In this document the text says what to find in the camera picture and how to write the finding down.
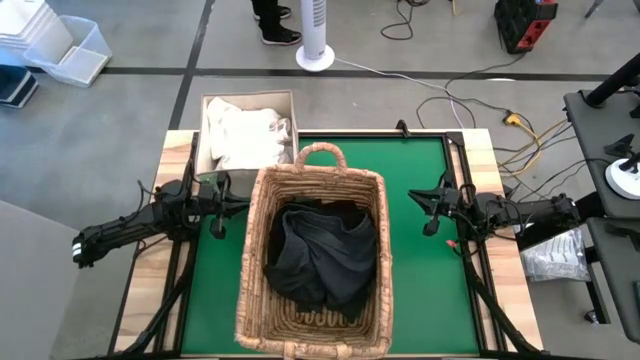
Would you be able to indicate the black post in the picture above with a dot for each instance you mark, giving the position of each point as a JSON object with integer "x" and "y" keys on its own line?
{"x": 615, "y": 80}

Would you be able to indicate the clear plastic bag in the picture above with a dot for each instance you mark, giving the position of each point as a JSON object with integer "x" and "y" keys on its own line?
{"x": 555, "y": 255}

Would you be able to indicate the red tag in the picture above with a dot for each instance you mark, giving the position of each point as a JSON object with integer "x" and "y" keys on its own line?
{"x": 451, "y": 243}

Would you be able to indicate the white stacked trays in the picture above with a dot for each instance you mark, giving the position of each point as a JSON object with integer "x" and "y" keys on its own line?
{"x": 25, "y": 25}

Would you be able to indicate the black table rim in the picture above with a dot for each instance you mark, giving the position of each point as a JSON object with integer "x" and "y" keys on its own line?
{"x": 462, "y": 165}

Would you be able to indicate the clear plastic bin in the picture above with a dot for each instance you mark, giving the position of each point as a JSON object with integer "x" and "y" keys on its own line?
{"x": 75, "y": 60}

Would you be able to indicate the red black toolbox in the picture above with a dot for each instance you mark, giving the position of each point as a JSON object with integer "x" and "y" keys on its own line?
{"x": 520, "y": 22}

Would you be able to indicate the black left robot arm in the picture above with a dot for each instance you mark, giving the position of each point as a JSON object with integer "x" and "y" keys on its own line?
{"x": 120, "y": 230}

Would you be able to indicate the blue black case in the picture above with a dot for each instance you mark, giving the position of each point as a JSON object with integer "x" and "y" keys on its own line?
{"x": 15, "y": 85}

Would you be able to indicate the woven wicker basket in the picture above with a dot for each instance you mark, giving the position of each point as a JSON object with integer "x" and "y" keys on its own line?
{"x": 260, "y": 280}

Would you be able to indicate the yellow plug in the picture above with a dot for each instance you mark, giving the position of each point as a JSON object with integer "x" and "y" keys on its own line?
{"x": 512, "y": 119}

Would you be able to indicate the black side table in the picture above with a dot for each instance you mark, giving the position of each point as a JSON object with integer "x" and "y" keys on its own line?
{"x": 595, "y": 130}
{"x": 620, "y": 270}

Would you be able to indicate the beige fabric storage box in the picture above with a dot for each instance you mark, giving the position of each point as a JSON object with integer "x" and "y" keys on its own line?
{"x": 260, "y": 101}

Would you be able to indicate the black cloth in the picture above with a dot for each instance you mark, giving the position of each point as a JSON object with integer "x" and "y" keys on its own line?
{"x": 277, "y": 240}

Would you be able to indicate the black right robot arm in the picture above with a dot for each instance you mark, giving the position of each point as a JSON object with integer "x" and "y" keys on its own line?
{"x": 530, "y": 215}

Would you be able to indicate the white tower fan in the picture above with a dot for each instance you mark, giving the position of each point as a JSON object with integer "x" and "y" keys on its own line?
{"x": 312, "y": 30}

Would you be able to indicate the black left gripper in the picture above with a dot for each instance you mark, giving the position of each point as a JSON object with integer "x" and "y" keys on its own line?
{"x": 212, "y": 197}

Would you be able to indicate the white round device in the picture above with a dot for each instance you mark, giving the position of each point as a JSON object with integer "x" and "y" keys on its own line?
{"x": 622, "y": 182}

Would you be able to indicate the black table clamp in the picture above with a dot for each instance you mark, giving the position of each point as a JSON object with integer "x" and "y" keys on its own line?
{"x": 402, "y": 129}

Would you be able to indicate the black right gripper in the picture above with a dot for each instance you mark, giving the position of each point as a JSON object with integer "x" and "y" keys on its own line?
{"x": 452, "y": 202}

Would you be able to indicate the green table mat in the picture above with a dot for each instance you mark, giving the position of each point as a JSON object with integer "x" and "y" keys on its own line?
{"x": 430, "y": 300}

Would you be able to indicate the person's black shoes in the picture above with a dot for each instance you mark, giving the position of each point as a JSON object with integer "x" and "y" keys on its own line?
{"x": 272, "y": 25}

